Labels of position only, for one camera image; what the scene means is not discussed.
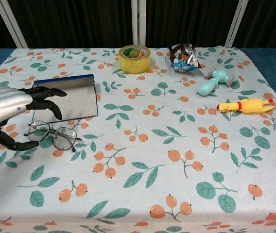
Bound blue shallow box tray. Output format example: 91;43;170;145
31;74;99;122

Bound yellow packing tape roll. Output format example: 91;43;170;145
118;45;152;74

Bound black wire-frame eyeglasses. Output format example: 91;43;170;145
23;120;83;153

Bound brown silver snack packet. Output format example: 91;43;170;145
168;43;206;73

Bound black pleated curtain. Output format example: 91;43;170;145
0;0;276;49

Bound yellow rubber chicken toy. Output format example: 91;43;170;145
216;98;276;114

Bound floral orange fruit tablecloth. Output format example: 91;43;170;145
0;46;276;233

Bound white slanted frame post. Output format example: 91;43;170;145
224;0;249;48
0;0;28;49

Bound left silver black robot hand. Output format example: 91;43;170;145
0;86;68;151

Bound white upright frame post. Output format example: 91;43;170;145
131;0;147;47

